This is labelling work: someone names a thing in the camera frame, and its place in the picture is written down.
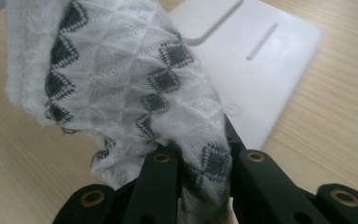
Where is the white cloth with dark diamonds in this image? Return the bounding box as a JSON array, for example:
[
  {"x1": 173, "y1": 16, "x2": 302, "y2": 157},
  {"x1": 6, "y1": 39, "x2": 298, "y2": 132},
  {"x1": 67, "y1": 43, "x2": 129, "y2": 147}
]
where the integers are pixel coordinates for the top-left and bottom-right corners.
[{"x1": 4, "y1": 0, "x2": 233, "y2": 224}]

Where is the white desk lamp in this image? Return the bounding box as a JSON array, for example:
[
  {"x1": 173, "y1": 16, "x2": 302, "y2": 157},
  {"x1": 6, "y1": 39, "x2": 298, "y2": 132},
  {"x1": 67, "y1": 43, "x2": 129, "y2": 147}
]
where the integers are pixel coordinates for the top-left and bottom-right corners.
[{"x1": 164, "y1": 0, "x2": 323, "y2": 151}]

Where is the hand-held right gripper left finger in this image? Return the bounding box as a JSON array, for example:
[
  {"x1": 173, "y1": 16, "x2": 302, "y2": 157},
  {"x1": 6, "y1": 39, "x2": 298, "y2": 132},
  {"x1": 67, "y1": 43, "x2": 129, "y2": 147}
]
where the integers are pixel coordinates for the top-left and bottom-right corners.
[{"x1": 122, "y1": 148, "x2": 182, "y2": 224}]

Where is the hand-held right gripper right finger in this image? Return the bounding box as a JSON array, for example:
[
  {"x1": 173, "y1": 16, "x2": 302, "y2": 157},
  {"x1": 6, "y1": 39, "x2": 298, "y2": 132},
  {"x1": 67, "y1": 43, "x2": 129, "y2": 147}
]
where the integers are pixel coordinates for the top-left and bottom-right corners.
[{"x1": 224, "y1": 114, "x2": 331, "y2": 224}]

